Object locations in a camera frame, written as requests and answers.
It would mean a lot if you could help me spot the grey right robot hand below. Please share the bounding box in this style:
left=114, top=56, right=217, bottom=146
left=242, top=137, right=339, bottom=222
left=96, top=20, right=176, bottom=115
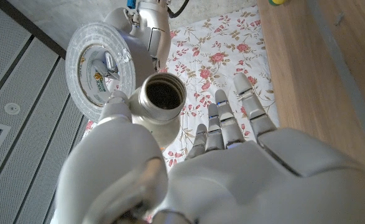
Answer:
left=91, top=0, right=172, bottom=85

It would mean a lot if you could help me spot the round white ceiling sensor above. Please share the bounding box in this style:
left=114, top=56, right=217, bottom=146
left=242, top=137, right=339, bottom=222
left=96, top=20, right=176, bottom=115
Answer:
left=4, top=102, right=21, bottom=116

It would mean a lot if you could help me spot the floral backdrop cloth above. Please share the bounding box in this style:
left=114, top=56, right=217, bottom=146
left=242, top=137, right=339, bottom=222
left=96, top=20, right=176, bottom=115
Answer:
left=50, top=4, right=281, bottom=224

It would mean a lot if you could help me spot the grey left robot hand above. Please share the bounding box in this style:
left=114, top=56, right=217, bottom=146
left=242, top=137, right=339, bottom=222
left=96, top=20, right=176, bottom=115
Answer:
left=54, top=72, right=365, bottom=224

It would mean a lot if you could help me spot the plastic drink bottle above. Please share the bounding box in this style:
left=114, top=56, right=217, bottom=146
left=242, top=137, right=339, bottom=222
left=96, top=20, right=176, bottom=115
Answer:
left=127, top=72, right=188, bottom=150

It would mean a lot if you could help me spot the grey duct tape roll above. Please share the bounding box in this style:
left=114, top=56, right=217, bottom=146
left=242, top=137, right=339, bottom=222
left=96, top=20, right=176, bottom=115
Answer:
left=65, top=21, right=136, bottom=124

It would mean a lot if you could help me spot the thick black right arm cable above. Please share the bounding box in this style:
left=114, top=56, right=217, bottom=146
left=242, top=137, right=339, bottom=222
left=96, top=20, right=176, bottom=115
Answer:
left=168, top=0, right=190, bottom=19

